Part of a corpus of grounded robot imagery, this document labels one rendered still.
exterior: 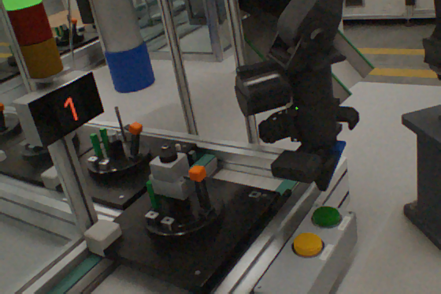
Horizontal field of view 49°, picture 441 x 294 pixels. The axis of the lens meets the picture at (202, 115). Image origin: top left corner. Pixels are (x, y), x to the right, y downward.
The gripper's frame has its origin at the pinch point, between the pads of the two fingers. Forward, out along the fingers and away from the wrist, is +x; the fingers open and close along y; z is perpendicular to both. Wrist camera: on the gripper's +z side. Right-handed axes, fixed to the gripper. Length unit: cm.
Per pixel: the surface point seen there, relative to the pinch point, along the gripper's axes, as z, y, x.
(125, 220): 31.1, 13.6, 7.7
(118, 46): 98, -56, 1
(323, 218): -0.2, 1.5, 7.7
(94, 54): 138, -77, 13
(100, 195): 41.9, 9.4, 7.6
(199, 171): 15.4, 9.4, -2.7
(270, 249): 4.9, 9.6, 8.8
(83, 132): 68, -10, 7
